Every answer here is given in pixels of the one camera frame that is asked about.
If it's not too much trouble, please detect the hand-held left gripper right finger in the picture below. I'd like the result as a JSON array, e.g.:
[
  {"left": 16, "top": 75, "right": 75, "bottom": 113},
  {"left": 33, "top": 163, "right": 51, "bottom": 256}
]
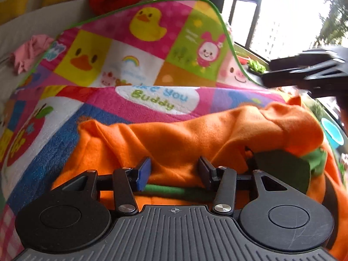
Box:
[{"left": 197, "top": 156, "right": 296, "bottom": 217}]

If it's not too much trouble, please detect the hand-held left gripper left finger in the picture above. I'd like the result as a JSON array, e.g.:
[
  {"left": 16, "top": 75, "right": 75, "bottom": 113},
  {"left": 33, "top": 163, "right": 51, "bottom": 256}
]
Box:
[{"left": 62, "top": 157, "right": 152, "bottom": 215}]

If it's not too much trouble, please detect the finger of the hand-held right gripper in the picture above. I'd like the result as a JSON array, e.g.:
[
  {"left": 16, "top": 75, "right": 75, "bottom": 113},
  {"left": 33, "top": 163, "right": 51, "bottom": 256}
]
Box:
[
  {"left": 260, "top": 70, "right": 316, "bottom": 89},
  {"left": 269, "top": 55, "right": 338, "bottom": 72}
]

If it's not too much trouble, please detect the orange fleece garment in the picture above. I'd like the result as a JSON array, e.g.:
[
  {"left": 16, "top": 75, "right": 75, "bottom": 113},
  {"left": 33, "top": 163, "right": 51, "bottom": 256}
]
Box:
[{"left": 52, "top": 95, "right": 348, "bottom": 261}]

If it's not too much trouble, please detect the green potted plant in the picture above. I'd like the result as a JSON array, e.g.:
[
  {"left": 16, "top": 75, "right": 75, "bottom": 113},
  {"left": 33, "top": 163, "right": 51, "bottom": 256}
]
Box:
[{"left": 247, "top": 59, "right": 268, "bottom": 75}]

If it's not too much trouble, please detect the blue bowl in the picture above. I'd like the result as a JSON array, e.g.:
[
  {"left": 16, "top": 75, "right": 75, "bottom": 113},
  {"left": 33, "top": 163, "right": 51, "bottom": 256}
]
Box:
[{"left": 321, "top": 117, "right": 345, "bottom": 149}]

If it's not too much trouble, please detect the colourful cartoon printed mat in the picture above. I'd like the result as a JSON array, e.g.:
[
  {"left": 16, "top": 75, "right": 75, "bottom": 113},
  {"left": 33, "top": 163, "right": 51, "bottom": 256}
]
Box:
[{"left": 0, "top": 0, "right": 302, "bottom": 261}]

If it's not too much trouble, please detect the pink cloth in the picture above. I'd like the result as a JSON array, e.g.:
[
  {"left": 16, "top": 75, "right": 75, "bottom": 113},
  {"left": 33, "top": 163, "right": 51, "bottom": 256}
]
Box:
[{"left": 10, "top": 34, "right": 55, "bottom": 74}]

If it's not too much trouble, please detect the white covered sofa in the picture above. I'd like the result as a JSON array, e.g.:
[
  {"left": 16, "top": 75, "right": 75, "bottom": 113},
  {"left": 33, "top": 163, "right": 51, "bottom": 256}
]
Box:
[{"left": 0, "top": 0, "right": 93, "bottom": 104}]

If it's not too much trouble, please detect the black window frame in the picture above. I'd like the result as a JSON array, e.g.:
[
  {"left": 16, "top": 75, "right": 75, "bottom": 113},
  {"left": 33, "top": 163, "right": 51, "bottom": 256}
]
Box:
[{"left": 228, "top": 0, "right": 268, "bottom": 48}]

